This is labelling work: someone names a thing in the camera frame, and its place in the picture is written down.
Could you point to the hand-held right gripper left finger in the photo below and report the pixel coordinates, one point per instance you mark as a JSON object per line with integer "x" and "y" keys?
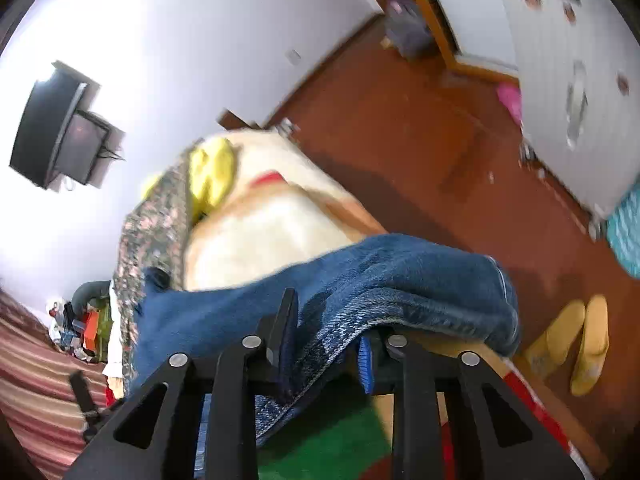
{"x": 287, "y": 355}

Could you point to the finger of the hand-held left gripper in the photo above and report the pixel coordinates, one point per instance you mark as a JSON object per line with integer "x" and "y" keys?
{"x": 84, "y": 400}

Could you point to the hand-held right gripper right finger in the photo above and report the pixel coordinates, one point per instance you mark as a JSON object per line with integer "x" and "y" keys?
{"x": 367, "y": 365}

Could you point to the blue denim garment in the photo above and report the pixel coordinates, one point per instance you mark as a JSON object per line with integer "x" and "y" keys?
{"x": 400, "y": 280}

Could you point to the red striped cloth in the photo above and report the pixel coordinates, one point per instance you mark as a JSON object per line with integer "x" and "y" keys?
{"x": 35, "y": 380}

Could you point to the white cloth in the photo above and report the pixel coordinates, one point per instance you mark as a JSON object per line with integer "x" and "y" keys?
{"x": 114, "y": 355}

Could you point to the orange box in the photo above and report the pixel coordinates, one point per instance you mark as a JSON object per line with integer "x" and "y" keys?
{"x": 91, "y": 330}

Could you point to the green bag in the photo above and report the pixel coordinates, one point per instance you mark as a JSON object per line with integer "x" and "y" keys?
{"x": 105, "y": 330}

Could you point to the pile of small items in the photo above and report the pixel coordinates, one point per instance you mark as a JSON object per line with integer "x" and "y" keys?
{"x": 65, "y": 325}

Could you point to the grey padded roll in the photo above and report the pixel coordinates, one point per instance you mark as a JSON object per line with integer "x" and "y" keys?
{"x": 87, "y": 292}

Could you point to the cream printed blanket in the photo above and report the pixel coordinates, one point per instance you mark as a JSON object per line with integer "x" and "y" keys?
{"x": 260, "y": 230}

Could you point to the dark floral blanket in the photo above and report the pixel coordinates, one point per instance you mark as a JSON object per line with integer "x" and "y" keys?
{"x": 150, "y": 230}

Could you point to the yellow slipper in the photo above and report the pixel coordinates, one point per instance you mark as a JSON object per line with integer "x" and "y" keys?
{"x": 592, "y": 345}
{"x": 555, "y": 340}

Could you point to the yellow cloth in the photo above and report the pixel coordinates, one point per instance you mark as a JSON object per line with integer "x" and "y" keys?
{"x": 210, "y": 170}

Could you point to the teal cloth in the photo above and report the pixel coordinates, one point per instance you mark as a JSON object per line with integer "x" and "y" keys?
{"x": 625, "y": 240}

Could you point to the pink bag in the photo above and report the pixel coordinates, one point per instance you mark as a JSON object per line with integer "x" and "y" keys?
{"x": 510, "y": 102}

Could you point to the white wardrobe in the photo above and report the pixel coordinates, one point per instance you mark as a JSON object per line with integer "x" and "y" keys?
{"x": 590, "y": 125}

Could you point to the grey suitcase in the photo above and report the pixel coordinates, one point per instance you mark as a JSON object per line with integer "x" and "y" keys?
{"x": 407, "y": 27}

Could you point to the brown wooden doorway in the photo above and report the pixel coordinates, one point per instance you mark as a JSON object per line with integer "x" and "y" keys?
{"x": 440, "y": 20}

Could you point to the brown wooden bed frame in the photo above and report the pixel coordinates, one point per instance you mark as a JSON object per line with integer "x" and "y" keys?
{"x": 237, "y": 120}

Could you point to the black wall cabinet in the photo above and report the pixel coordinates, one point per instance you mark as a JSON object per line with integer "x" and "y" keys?
{"x": 40, "y": 125}

